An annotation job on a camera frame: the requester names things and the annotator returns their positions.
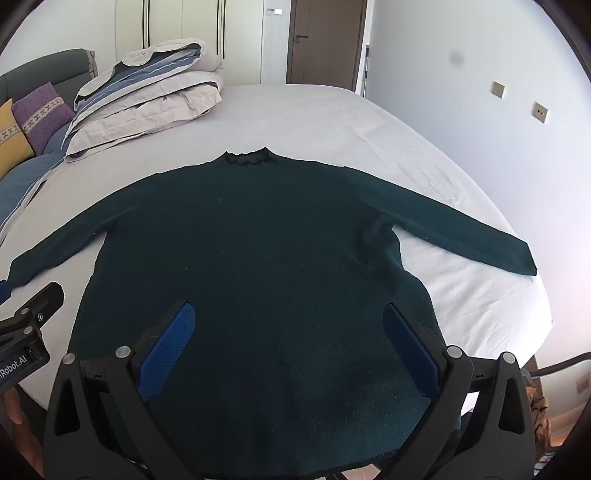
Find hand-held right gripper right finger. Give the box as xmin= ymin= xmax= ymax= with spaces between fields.
xmin=369 ymin=302 xmax=550 ymax=480

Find person's left hand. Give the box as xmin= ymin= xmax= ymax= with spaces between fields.
xmin=2 ymin=390 xmax=27 ymax=427

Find white sheeted bed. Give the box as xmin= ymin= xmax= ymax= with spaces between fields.
xmin=0 ymin=84 xmax=553 ymax=412

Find folded beige and blue duvet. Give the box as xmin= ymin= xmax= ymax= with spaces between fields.
xmin=62 ymin=39 xmax=225 ymax=163

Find yellow patterned pillow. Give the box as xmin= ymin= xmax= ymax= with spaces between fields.
xmin=0 ymin=98 xmax=36 ymax=179

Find grey upholstered headboard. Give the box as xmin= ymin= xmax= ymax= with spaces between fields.
xmin=0 ymin=48 xmax=100 ymax=112

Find dark cable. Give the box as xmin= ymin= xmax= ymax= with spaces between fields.
xmin=526 ymin=352 xmax=591 ymax=377

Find brown patterned object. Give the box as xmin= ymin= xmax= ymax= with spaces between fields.
xmin=526 ymin=377 xmax=551 ymax=462

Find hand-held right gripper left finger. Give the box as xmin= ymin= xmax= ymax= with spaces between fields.
xmin=41 ymin=300 xmax=208 ymax=480

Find dark green knit sweater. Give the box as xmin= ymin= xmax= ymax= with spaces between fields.
xmin=9 ymin=147 xmax=539 ymax=480

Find brown wooden door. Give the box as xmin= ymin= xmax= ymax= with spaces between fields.
xmin=286 ymin=0 xmax=368 ymax=91

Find purple patterned pillow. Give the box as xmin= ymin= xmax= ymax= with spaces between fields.
xmin=11 ymin=82 xmax=75 ymax=155

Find white wardrobe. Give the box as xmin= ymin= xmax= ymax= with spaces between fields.
xmin=115 ymin=0 xmax=265 ymax=86

